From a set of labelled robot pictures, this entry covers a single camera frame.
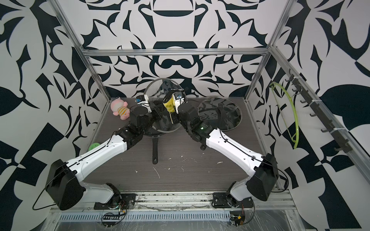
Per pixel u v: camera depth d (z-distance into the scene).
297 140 0.66
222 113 0.92
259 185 0.39
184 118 0.52
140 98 0.66
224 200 0.74
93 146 0.89
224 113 0.96
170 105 0.70
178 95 0.60
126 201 0.74
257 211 0.71
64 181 0.40
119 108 1.07
